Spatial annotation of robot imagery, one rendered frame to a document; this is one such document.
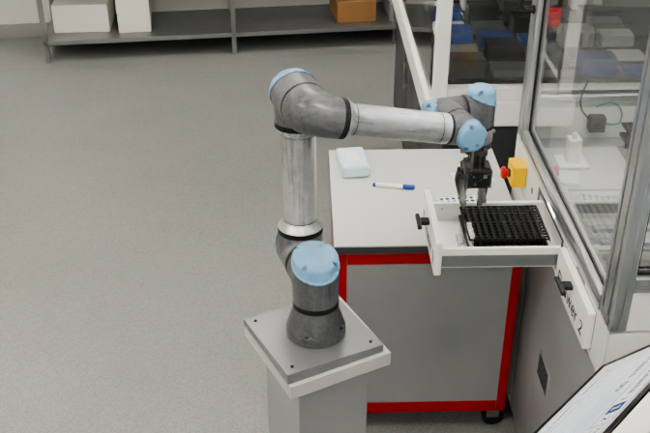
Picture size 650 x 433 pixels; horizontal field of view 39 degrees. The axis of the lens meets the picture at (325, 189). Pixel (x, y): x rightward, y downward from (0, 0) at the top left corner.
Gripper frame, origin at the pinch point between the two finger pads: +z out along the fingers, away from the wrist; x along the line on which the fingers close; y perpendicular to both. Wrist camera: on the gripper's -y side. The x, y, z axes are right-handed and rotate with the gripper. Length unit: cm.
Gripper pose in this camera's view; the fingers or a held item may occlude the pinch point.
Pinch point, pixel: (470, 202)
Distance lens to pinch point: 257.8
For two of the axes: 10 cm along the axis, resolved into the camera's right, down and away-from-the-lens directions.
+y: 0.2, 5.0, -8.7
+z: 0.0, 8.7, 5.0
